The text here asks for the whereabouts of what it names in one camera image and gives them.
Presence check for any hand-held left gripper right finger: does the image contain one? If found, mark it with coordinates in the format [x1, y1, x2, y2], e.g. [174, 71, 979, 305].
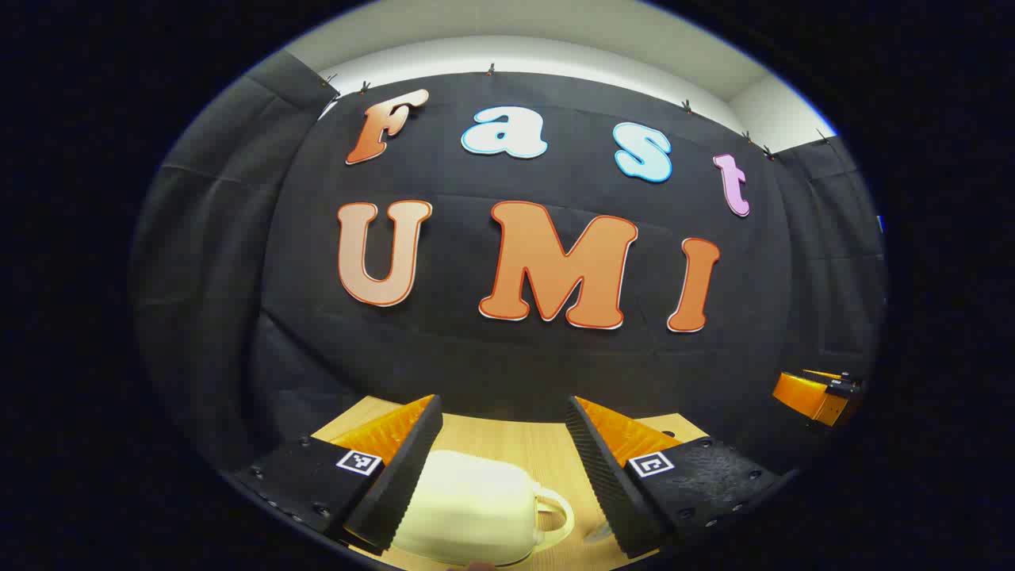
[565, 396, 798, 560]

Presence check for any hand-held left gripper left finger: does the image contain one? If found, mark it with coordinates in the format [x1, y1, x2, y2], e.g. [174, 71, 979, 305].
[230, 394, 443, 556]

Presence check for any pale yellow suitcase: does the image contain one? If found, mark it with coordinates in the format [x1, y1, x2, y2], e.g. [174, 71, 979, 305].
[389, 450, 575, 568]

